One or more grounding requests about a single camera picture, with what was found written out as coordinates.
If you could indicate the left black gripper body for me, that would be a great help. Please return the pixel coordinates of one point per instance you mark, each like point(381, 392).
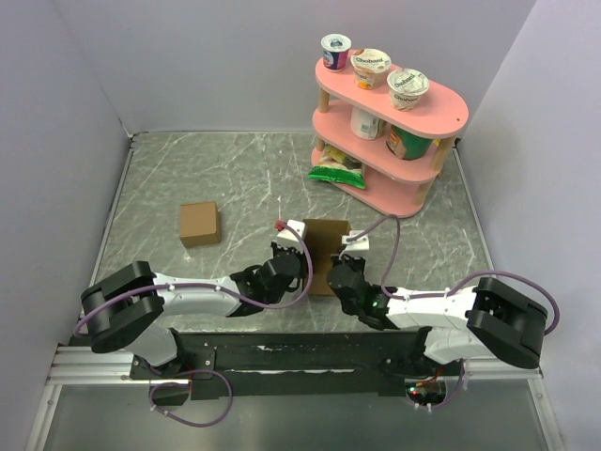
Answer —
point(277, 249)

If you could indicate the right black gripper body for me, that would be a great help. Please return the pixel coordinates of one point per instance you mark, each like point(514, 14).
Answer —
point(356, 264)

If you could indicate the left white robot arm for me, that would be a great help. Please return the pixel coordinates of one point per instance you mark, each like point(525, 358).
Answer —
point(121, 312)

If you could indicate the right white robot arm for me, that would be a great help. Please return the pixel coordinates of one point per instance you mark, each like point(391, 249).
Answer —
point(485, 320)

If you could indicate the small folded cardboard box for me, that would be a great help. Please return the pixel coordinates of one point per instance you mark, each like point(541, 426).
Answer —
point(199, 224)

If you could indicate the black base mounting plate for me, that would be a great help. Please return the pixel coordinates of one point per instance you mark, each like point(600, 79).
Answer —
point(252, 364)

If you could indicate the green snack bag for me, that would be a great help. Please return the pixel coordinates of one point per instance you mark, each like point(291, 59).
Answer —
point(335, 166)

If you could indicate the pink three-tier shelf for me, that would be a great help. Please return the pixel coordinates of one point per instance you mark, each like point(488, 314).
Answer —
point(401, 165)

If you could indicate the green can middle shelf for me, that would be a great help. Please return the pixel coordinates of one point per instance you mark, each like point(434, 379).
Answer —
point(405, 145)

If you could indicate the white container middle shelf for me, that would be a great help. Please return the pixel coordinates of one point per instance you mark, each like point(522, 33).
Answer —
point(365, 125)

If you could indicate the Chobani white yogurt cup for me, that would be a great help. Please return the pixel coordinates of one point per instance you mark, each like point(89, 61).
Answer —
point(406, 87)

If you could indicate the Chobani peach yogurt cup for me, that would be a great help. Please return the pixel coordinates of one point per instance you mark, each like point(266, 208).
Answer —
point(370, 67)

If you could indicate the white blue yogurt cup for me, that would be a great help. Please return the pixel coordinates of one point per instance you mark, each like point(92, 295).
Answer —
point(335, 48)

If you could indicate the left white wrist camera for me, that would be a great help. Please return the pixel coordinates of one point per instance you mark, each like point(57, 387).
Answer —
point(291, 234)

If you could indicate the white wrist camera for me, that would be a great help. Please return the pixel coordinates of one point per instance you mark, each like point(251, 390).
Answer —
point(355, 244)
point(291, 234)

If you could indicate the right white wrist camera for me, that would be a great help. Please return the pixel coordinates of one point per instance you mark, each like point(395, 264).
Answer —
point(355, 244)

